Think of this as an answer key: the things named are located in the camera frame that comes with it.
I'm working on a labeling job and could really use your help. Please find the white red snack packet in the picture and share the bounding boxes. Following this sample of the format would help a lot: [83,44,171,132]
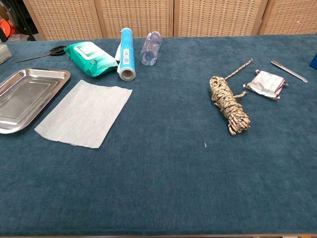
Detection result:
[243,69,289,100]

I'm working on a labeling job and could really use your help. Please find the silver metal tray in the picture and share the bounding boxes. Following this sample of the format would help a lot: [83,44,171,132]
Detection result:
[0,68,71,134]

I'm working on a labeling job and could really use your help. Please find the teal table cloth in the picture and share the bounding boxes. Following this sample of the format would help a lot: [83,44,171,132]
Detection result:
[0,34,317,236]

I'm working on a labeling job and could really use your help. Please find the orange object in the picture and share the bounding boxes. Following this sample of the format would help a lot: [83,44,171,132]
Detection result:
[0,19,16,38]

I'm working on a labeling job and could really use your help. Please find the black tripod stand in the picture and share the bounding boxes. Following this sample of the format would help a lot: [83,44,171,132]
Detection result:
[12,0,38,42]

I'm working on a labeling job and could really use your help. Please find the clear plastic water bottle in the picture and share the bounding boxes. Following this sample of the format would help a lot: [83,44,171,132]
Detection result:
[140,31,163,66]

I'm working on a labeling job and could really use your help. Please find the blue cling film roll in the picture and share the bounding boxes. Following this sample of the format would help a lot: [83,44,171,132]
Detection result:
[116,27,137,81]

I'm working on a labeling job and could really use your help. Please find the black-handled scissors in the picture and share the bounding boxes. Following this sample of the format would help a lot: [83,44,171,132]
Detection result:
[16,45,67,63]

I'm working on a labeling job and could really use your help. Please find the wicker folding screen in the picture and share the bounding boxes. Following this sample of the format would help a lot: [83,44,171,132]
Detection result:
[22,0,317,41]

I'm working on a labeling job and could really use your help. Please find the green wet wipes pack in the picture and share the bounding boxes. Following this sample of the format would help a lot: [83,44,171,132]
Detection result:
[63,41,119,78]

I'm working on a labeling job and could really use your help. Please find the white paper sheet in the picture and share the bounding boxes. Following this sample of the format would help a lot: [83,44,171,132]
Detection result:
[34,79,133,149]

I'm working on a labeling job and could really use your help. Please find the beige braided rope bundle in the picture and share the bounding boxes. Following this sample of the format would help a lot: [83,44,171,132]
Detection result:
[209,58,254,136]

